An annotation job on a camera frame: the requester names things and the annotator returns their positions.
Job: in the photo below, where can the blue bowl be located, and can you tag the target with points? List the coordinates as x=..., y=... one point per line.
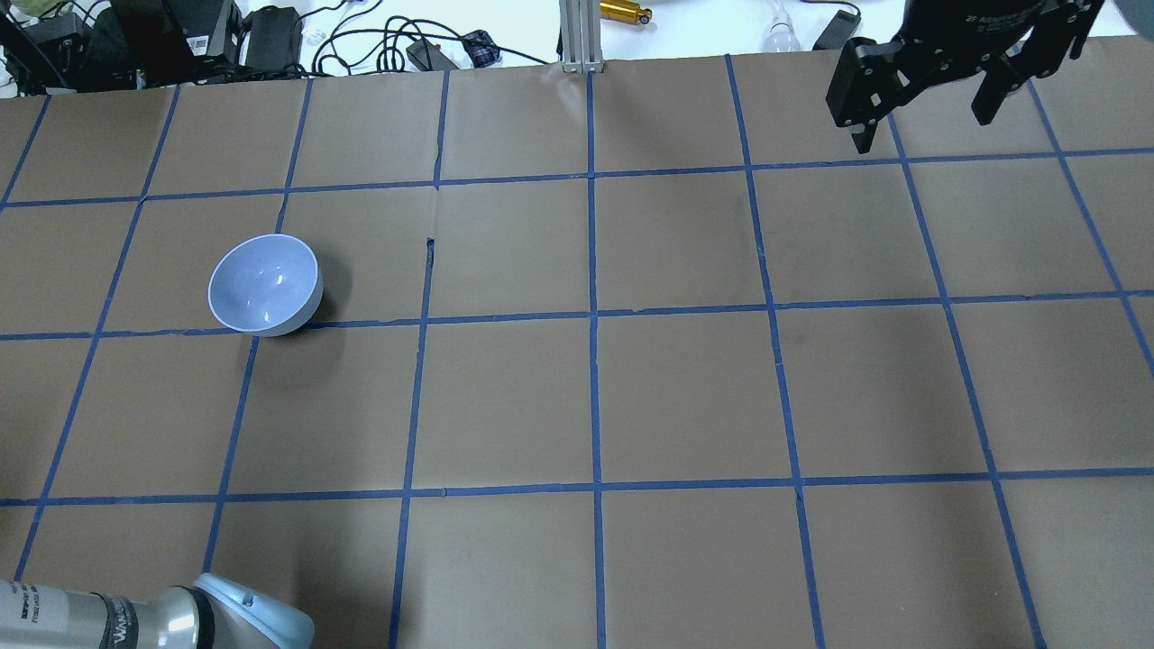
x=266, y=286

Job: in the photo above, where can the gold metal cylinder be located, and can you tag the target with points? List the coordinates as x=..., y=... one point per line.
x=626, y=12

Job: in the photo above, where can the aluminium frame post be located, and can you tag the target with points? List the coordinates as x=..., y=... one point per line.
x=580, y=36

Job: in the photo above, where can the brown paper table cover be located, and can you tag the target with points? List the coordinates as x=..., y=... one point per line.
x=649, y=359

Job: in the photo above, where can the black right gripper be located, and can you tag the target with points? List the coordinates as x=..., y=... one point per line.
x=978, y=27

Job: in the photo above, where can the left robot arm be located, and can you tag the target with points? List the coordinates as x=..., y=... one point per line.
x=213, y=613

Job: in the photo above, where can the black power adapter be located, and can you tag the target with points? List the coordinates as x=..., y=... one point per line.
x=842, y=25

